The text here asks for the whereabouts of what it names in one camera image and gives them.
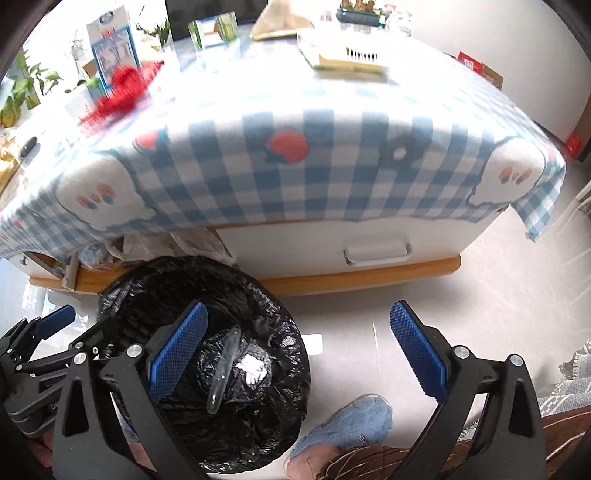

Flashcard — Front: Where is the white drawer with knob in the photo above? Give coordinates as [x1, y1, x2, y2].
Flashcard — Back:
[9, 251, 65, 282]

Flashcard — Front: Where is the red and white small box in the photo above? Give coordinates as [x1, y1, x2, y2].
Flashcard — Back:
[86, 4, 140, 100]

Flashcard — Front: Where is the clear plastic bag under table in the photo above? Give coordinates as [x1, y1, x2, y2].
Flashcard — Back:
[108, 233, 176, 264]

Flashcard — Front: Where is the leafy potted plant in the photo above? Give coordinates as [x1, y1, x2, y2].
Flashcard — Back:
[136, 14, 171, 47]

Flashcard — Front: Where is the grey patterned fringed rug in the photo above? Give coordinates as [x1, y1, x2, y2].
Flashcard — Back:
[538, 339, 591, 411]

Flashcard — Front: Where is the white plastic bag under table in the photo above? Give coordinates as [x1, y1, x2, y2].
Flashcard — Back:
[168, 228, 238, 266]

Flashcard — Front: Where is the gold snack packet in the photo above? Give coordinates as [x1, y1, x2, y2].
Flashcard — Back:
[297, 30, 391, 73]

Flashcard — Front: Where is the black monitor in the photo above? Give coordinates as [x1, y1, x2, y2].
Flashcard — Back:
[165, 0, 273, 24]

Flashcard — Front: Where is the large gold foil bag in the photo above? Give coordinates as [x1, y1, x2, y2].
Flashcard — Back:
[0, 138, 24, 195]

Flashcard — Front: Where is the red tinsel garland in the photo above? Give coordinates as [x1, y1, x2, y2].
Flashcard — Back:
[79, 60, 166, 130]

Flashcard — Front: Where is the blue checkered printed tablecloth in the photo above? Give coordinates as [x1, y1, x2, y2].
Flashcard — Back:
[0, 21, 568, 259]

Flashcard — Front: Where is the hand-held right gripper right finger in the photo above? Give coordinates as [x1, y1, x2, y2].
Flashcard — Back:
[390, 300, 548, 480]

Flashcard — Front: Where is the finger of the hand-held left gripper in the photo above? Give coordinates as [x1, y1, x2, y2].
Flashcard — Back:
[0, 305, 77, 365]
[18, 316, 125, 377]

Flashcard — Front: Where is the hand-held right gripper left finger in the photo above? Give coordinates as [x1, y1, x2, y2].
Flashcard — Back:
[53, 302, 208, 480]

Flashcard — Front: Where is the bin with black liner bag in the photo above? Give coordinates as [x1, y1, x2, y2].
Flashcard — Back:
[97, 256, 312, 476]

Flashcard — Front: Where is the green pothos plant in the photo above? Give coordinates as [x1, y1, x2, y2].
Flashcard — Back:
[0, 51, 63, 127]

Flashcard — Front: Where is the white drawer with handle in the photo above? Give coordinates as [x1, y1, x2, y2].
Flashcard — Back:
[215, 205, 506, 280]

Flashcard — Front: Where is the green and white box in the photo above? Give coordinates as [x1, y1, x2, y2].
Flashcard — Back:
[188, 12, 239, 51]

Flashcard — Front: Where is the blue fluffy slipper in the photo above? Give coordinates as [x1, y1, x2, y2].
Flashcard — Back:
[284, 394, 394, 472]

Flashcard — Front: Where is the blue plastic bag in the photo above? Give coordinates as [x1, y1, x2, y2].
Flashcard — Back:
[78, 244, 112, 268]

